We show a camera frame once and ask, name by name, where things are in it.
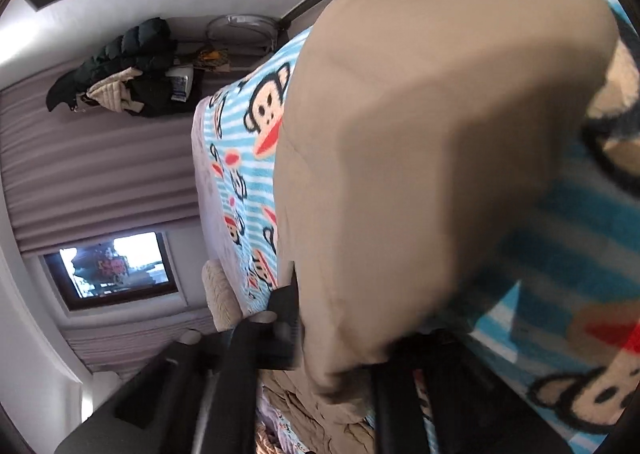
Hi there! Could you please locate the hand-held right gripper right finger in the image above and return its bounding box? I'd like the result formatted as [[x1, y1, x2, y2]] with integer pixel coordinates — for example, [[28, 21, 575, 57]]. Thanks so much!
[[372, 334, 507, 454]]

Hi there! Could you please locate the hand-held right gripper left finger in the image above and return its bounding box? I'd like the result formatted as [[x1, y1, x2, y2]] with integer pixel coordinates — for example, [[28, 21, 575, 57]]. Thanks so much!
[[114, 261, 304, 454]]

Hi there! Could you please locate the tan hooded puffer jacket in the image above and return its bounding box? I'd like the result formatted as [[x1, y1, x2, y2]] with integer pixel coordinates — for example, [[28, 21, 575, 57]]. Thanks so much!
[[260, 0, 621, 454]]

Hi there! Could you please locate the round cream cushion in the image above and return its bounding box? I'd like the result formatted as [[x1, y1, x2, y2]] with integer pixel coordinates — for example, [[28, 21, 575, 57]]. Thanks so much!
[[201, 261, 246, 332]]

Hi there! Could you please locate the printed white cloth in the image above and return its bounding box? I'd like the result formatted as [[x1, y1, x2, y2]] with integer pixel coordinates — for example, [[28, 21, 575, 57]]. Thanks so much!
[[255, 384, 313, 454]]

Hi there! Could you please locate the grey-lilac curtain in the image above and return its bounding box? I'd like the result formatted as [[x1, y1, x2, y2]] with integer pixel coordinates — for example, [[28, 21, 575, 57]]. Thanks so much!
[[0, 78, 211, 255], [62, 309, 216, 377]]

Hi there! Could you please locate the striped monkey print blanket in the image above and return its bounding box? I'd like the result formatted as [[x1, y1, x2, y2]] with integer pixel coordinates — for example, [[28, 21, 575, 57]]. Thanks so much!
[[202, 0, 640, 454]]

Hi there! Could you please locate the black garment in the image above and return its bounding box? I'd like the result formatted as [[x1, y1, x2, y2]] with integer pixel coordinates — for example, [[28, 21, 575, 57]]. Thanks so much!
[[127, 66, 203, 119]]

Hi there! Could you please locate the white box with blue label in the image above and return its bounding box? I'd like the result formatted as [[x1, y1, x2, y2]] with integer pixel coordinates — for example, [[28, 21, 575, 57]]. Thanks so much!
[[167, 64, 195, 102]]

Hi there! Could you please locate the brown patterned bag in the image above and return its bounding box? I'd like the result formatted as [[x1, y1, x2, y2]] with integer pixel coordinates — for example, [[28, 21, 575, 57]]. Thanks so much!
[[192, 46, 231, 72]]

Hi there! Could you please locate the beige quilted jacket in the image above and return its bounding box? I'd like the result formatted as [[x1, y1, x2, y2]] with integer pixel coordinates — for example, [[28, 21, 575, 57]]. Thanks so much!
[[75, 68, 146, 115]]

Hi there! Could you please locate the round clear container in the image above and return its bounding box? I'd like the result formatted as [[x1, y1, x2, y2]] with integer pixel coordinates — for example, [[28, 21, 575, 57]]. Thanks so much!
[[206, 12, 279, 55]]

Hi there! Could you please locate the black puffer jacket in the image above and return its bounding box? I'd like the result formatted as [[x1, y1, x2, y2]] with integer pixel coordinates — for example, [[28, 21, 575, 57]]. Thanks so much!
[[46, 18, 173, 110]]

